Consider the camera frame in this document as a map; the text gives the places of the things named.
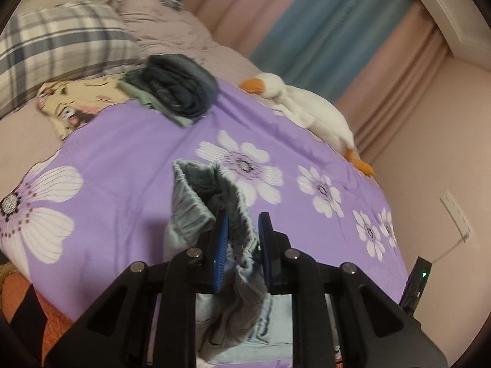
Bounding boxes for white power cable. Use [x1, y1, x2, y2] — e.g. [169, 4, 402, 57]
[431, 235, 471, 264]

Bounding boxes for folded green garment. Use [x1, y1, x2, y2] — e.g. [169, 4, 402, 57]
[117, 76, 201, 127]

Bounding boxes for white wall power strip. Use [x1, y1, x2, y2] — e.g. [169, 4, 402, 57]
[440, 191, 474, 243]

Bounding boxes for purple floral bed sheet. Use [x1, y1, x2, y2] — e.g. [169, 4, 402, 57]
[1, 82, 408, 319]

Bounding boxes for crumpled mauve blanket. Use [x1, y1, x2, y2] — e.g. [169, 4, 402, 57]
[107, 0, 260, 85]

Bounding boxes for grey plaid pillow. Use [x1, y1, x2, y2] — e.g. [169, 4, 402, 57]
[1, 2, 141, 117]

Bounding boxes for yellow cartoon print cloth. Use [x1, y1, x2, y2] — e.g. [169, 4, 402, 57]
[36, 76, 130, 140]

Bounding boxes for white goose plush toy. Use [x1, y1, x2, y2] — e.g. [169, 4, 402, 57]
[239, 72, 374, 177]

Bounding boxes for folded dark denim jeans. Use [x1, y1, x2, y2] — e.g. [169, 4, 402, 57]
[123, 54, 219, 119]

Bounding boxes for light blue strawberry pants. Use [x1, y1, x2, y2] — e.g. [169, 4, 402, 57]
[163, 159, 293, 365]

